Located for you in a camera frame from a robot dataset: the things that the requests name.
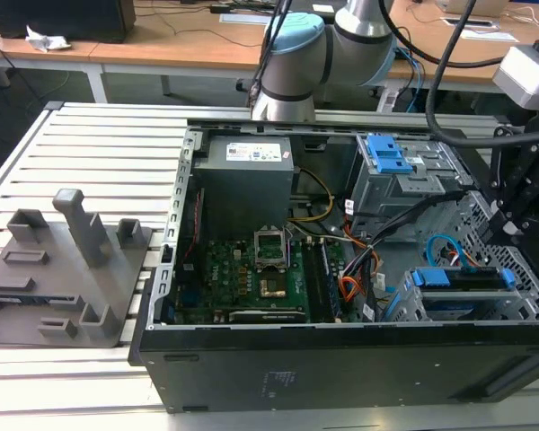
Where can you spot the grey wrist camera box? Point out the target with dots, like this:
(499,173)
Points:
(525,76)

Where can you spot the CPU socket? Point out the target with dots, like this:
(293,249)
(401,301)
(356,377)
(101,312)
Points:
(272,288)

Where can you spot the black graphics card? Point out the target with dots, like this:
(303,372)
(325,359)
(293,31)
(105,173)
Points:
(269,315)

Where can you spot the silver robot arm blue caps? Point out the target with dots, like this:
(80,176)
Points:
(292,67)

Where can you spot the crumpled white paper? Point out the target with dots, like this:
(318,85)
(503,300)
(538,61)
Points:
(45,41)

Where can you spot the wooden desk white frame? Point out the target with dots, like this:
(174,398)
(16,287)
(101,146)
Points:
(161,45)
(476,78)

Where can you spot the hard disk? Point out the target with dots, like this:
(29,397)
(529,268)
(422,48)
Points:
(458,276)

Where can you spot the black box on desk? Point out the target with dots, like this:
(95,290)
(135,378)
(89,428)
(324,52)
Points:
(58,20)

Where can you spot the RAM stick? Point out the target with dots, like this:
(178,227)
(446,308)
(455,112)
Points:
(330,283)

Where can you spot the grey parts rack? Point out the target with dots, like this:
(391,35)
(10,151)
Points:
(63,278)

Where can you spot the white paper sheet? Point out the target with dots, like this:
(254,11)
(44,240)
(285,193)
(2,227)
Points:
(242,19)
(487,35)

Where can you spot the grey metal disk bay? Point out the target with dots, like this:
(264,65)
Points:
(404,301)

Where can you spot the cardboard box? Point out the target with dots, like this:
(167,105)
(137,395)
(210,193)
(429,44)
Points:
(480,5)

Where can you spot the green motherboard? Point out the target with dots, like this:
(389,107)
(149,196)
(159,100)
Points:
(224,274)

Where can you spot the black open PC case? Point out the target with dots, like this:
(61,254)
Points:
(296,372)

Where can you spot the grey metal drive cage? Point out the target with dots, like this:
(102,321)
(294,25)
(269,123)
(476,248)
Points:
(377,193)

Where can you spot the grey power supply unit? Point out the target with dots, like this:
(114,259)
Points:
(242,188)

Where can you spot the blue empty disk carrier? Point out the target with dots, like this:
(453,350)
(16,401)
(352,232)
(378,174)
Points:
(386,155)

